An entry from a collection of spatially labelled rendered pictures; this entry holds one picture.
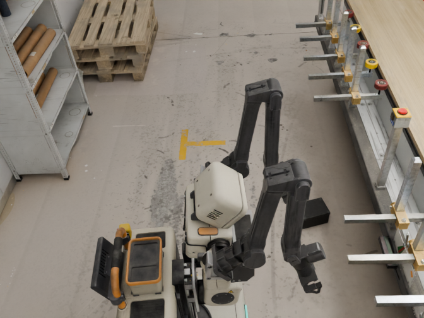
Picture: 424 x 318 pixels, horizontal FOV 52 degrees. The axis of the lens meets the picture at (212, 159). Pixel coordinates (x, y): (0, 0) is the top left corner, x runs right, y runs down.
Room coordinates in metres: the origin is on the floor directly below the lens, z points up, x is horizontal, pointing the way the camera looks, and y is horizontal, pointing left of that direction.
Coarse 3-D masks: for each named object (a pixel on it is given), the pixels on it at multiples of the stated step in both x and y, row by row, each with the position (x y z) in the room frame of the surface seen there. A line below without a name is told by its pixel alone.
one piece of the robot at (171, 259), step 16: (128, 224) 1.28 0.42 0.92; (112, 256) 1.05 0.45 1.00; (176, 256) 1.24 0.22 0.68; (112, 272) 0.97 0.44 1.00; (176, 272) 1.07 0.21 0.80; (112, 288) 0.92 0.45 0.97; (128, 288) 1.00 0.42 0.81; (176, 288) 1.01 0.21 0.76; (128, 304) 0.93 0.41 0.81; (144, 304) 0.92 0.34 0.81; (160, 304) 0.91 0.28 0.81; (176, 304) 0.95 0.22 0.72; (192, 304) 1.06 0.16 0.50
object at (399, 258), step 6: (348, 258) 1.02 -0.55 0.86; (354, 258) 1.02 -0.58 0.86; (360, 258) 1.02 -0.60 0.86; (366, 258) 1.01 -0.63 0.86; (372, 258) 1.01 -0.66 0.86; (378, 258) 1.01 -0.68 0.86; (384, 258) 1.00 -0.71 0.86; (390, 258) 1.00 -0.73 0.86; (396, 258) 1.00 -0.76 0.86; (402, 258) 1.00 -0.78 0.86; (408, 258) 0.99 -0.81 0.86; (414, 258) 0.99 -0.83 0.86
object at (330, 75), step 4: (352, 72) 2.50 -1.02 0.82; (364, 72) 2.49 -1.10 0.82; (308, 76) 2.52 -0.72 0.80; (312, 76) 2.50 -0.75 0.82; (316, 76) 2.50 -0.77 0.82; (320, 76) 2.49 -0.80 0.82; (324, 76) 2.49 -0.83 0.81; (328, 76) 2.49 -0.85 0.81; (332, 76) 2.49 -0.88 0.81; (336, 76) 2.48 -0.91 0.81; (340, 76) 2.48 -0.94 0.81; (364, 76) 2.47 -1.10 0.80; (368, 76) 2.46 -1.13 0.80
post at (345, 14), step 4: (344, 12) 2.77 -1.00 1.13; (344, 16) 2.76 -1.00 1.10; (344, 20) 2.76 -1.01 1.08; (344, 24) 2.76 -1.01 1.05; (340, 28) 2.79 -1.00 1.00; (344, 28) 2.76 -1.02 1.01; (340, 32) 2.78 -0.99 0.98; (344, 32) 2.76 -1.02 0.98; (340, 36) 2.77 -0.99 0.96; (344, 36) 2.76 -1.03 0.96; (340, 40) 2.76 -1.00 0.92; (340, 44) 2.76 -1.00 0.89; (340, 48) 2.76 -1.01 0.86; (336, 60) 2.77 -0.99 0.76; (336, 64) 2.76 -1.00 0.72; (340, 64) 2.76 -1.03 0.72
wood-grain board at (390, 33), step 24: (360, 0) 3.42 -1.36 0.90; (384, 0) 3.38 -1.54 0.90; (408, 0) 3.34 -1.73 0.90; (360, 24) 3.02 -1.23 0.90; (384, 24) 2.98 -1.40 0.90; (408, 24) 2.95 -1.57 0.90; (384, 48) 2.64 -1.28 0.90; (408, 48) 2.61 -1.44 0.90; (384, 72) 2.35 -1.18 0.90; (408, 72) 2.32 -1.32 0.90; (408, 96) 2.07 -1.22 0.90
